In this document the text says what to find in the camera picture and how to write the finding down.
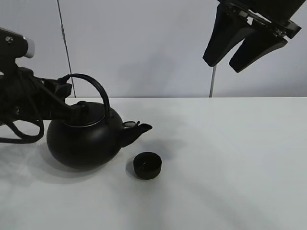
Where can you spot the thin grey right pole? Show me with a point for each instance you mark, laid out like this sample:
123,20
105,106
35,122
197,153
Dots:
212,82

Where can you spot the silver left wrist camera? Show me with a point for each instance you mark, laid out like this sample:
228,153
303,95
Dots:
12,46

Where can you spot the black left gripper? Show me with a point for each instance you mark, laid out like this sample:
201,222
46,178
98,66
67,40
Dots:
39,98

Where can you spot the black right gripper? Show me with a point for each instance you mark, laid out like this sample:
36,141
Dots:
231,27

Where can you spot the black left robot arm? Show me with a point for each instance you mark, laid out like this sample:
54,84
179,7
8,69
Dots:
8,91

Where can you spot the thin dark left pole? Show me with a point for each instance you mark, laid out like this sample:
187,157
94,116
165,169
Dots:
66,46

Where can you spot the black round tea kettle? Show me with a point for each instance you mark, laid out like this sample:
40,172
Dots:
94,134

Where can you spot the small black teacup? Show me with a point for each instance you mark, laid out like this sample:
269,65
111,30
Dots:
147,165

